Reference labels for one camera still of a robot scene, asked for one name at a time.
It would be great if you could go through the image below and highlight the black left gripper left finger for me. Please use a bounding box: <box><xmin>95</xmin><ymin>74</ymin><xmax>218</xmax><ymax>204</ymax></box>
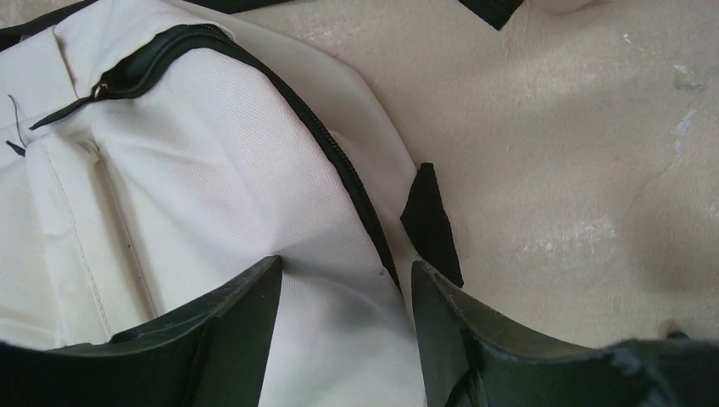
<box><xmin>1</xmin><ymin>256</ymin><xmax>282</xmax><ymax>406</ymax></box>

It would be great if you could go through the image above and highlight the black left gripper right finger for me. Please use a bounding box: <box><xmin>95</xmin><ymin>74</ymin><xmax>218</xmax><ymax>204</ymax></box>
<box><xmin>411</xmin><ymin>261</ymin><xmax>718</xmax><ymax>406</ymax></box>

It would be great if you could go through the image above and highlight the beige canvas backpack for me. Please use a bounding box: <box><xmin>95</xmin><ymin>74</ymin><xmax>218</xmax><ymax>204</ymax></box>
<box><xmin>0</xmin><ymin>0</ymin><xmax>527</xmax><ymax>407</ymax></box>

